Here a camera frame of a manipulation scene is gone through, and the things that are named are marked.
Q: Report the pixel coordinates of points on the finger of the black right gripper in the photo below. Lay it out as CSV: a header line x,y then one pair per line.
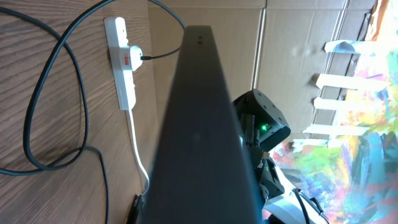
x,y
135,209

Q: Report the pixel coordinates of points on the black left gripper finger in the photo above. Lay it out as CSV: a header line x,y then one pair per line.
x,y
201,173

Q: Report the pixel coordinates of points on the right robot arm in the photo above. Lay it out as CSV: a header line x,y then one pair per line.
x,y
264,127

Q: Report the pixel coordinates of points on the white charger plug adapter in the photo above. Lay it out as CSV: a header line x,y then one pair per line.
x,y
130,57

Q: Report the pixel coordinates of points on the white power strip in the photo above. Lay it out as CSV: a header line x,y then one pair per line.
x,y
116,35

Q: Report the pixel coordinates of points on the colourful painted board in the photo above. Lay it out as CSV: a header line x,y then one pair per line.
x,y
350,166

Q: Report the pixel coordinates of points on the cardboard wall panel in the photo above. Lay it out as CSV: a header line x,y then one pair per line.
x,y
275,46

